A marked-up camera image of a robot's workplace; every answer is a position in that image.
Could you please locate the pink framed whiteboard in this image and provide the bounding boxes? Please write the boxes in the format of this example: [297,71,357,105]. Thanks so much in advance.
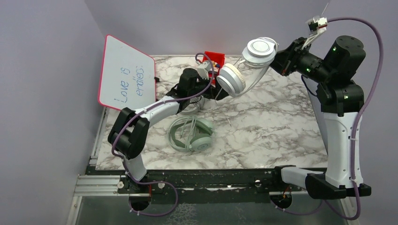
[98,35,156,110]

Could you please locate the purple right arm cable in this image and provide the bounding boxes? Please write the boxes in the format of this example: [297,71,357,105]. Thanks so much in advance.
[269,17,384,221]

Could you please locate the red plastic bin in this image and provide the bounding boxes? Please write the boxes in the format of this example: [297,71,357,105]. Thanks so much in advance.
[204,51,225,75]

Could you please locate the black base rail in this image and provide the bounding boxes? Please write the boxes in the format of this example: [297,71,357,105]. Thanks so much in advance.
[86,166,304,205]

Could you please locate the white headphones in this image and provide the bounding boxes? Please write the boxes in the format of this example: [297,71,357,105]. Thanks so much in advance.
[216,37,278,98]

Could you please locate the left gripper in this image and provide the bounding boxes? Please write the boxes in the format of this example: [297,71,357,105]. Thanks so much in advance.
[188,73,230,100]

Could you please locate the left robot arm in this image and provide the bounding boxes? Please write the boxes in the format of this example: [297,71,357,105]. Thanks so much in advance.
[107,68,228,193]

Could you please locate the grey white gaming headset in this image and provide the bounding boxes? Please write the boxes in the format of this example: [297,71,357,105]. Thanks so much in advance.
[180,99,205,115]

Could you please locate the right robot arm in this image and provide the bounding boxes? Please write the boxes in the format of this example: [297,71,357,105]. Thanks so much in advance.
[270,35,371,200]

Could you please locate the green headphones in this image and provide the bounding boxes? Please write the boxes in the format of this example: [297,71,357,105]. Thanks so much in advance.
[167,116,214,152]

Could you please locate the green headphone cable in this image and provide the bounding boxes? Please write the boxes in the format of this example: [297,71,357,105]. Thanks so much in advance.
[178,116,203,153]

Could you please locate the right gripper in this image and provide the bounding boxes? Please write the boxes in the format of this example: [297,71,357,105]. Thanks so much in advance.
[263,37,335,84]

